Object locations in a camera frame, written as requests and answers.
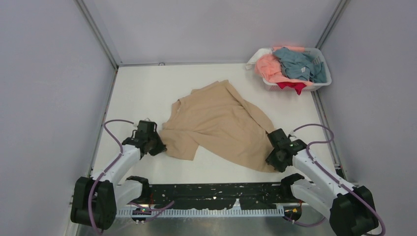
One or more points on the white slotted cable duct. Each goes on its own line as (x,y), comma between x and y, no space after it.
(131,212)

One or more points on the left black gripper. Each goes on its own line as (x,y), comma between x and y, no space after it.
(161,147)

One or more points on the blue grey t shirt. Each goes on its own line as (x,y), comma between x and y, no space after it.
(301,66)

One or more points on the white laundry basket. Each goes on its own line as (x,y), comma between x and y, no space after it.
(319,57)

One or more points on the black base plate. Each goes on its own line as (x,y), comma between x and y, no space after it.
(216,196)

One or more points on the red t shirt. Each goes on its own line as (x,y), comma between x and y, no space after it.
(297,87)

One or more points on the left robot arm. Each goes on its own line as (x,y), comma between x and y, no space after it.
(97,198)

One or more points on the pink t shirt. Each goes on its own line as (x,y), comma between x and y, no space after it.
(269,68)

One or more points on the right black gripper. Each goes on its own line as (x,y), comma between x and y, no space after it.
(271,160)

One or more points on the beige t shirt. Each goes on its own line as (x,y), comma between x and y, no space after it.
(219,119)

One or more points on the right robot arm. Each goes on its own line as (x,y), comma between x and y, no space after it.
(350,210)

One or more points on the white cloth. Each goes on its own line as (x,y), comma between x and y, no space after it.
(261,52)

